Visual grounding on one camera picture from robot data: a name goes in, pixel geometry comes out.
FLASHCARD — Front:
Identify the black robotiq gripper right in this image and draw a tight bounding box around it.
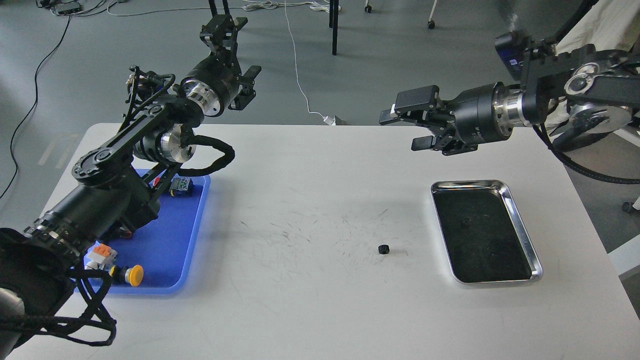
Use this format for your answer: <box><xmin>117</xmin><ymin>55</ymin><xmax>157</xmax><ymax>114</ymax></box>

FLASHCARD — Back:
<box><xmin>378</xmin><ymin>82</ymin><xmax>514</xmax><ymax>155</ymax></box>

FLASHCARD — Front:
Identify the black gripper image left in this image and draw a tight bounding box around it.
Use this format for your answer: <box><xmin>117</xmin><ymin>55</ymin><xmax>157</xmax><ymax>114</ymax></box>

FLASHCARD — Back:
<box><xmin>180</xmin><ymin>14</ymin><xmax>262</xmax><ymax>117</ymax></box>

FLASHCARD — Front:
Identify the black robot arm image left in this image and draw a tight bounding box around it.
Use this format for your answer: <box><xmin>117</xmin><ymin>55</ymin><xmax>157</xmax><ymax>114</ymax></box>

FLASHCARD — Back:
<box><xmin>1</xmin><ymin>10</ymin><xmax>262</xmax><ymax>359</ymax></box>

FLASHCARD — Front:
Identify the silver metal tray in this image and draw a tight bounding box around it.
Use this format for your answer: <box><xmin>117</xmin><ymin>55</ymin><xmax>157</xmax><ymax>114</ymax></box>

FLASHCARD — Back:
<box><xmin>430</xmin><ymin>179</ymin><xmax>544</xmax><ymax>285</ymax></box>

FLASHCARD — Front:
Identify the blue plastic tray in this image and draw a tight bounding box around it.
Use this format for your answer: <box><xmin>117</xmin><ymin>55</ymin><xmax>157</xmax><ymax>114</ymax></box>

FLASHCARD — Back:
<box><xmin>105</xmin><ymin>175</ymin><xmax>211</xmax><ymax>296</ymax></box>

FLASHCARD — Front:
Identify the black table leg left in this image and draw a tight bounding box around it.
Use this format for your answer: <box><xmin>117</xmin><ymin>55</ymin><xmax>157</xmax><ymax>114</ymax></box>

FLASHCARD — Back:
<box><xmin>207</xmin><ymin>0</ymin><xmax>234</xmax><ymax>18</ymax></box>

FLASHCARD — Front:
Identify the black table leg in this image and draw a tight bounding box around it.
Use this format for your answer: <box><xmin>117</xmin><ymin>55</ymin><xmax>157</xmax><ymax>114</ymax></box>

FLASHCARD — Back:
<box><xmin>328</xmin><ymin>0</ymin><xmax>339</xmax><ymax>56</ymax></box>
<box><xmin>207</xmin><ymin>0</ymin><xmax>234</xmax><ymax>18</ymax></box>

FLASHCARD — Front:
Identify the white power adapter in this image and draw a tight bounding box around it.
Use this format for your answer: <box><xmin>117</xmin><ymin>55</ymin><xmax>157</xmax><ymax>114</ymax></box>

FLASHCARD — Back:
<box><xmin>322</xmin><ymin>115</ymin><xmax>346</xmax><ymax>126</ymax></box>

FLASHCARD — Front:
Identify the black table leg right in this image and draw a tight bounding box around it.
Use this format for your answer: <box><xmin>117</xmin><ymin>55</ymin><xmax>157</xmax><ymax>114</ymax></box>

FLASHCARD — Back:
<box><xmin>328</xmin><ymin>0</ymin><xmax>339</xmax><ymax>56</ymax></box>

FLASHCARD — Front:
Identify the black power strip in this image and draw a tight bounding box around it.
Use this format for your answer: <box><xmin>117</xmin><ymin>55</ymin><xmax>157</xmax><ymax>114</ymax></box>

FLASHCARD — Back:
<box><xmin>51</xmin><ymin>0</ymin><xmax>83</xmax><ymax>16</ymax></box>

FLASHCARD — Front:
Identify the beige cloth on chair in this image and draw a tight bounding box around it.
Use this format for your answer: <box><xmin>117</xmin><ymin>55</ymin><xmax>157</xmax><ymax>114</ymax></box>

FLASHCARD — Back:
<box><xmin>554</xmin><ymin>0</ymin><xmax>640</xmax><ymax>55</ymax></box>

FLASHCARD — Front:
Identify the yellow push button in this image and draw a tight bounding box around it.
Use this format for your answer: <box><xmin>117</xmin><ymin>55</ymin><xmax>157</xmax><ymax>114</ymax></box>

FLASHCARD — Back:
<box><xmin>109</xmin><ymin>264</ymin><xmax>144</xmax><ymax>287</ymax></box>

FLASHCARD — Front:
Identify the orange white connector block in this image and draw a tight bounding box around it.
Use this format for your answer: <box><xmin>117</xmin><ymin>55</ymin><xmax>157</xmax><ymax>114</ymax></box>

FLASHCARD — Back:
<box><xmin>84</xmin><ymin>243</ymin><xmax>118</xmax><ymax>271</ymax></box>

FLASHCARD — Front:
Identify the white cable on floor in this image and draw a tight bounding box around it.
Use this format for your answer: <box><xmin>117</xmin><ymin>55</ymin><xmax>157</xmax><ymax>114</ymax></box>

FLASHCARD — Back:
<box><xmin>242</xmin><ymin>0</ymin><xmax>342</xmax><ymax>123</ymax></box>

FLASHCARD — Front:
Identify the red push button switch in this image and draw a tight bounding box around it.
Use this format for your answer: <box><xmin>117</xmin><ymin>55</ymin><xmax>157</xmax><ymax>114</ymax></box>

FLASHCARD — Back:
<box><xmin>162</xmin><ymin>176</ymin><xmax>195</xmax><ymax>198</ymax></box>

